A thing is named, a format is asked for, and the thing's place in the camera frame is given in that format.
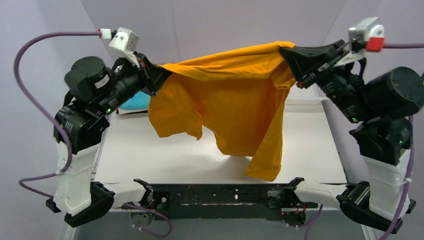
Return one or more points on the yellow t-shirt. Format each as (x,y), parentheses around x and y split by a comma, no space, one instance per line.
(239,95)

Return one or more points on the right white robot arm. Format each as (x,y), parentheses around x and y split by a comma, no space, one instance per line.
(383,110)

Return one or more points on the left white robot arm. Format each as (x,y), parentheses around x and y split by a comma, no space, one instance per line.
(95,92)

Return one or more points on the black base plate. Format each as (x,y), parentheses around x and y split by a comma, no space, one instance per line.
(223,201)

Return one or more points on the white plastic basket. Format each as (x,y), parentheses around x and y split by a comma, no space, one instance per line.
(305,96)

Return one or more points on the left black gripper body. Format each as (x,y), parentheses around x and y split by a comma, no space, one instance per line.
(146,73)

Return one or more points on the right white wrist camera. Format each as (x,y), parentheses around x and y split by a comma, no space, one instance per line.
(366,36)

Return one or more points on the blue folded t-shirt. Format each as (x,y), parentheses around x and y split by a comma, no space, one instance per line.
(139,101)

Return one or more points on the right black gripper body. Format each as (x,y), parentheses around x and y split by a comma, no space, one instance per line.
(323,66)

